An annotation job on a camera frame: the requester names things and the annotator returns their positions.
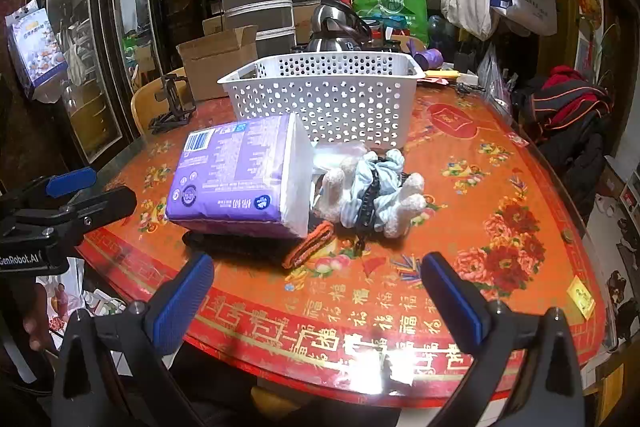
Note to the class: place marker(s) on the purple cup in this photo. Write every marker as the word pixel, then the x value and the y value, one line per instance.
pixel 427 58

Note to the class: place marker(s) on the black phone stand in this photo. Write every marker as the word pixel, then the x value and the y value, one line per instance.
pixel 172 104

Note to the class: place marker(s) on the brown cardboard box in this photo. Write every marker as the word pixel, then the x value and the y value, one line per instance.
pixel 215 62

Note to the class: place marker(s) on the white plush toy blue clothes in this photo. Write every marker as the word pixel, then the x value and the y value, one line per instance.
pixel 370 192

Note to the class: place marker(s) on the wooden chair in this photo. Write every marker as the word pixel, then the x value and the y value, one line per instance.
pixel 145 102

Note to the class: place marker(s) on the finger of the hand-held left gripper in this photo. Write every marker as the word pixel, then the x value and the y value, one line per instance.
pixel 70 182
pixel 100 207

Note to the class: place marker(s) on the purple tissue pack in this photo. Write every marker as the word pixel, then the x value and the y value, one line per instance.
pixel 230 172

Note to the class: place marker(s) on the steel kettle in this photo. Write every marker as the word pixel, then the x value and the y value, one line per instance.
pixel 335 24

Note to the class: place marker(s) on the wall poster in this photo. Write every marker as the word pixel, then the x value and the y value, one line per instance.
pixel 590 7

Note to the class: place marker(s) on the person's left hand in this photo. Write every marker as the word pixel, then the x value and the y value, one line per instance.
pixel 36 322

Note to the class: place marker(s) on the green shopping bag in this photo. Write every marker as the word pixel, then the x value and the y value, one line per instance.
pixel 390 7

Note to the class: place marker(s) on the red and black backpack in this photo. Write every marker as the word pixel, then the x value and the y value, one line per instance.
pixel 570 117

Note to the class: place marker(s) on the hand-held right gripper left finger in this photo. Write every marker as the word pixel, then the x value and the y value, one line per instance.
pixel 182 302

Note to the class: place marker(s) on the clear plastic bag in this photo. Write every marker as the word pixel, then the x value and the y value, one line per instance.
pixel 335 154

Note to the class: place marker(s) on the orange knitted band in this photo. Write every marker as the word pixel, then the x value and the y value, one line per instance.
pixel 305 249

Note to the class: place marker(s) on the yellow sticker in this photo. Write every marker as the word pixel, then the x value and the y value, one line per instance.
pixel 581 297

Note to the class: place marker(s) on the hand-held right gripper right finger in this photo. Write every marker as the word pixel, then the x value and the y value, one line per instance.
pixel 452 302

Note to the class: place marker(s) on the storage shelf with boxes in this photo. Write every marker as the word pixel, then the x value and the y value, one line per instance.
pixel 620 217

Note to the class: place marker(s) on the white perforated plastic basket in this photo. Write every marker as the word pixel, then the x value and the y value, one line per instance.
pixel 320 107

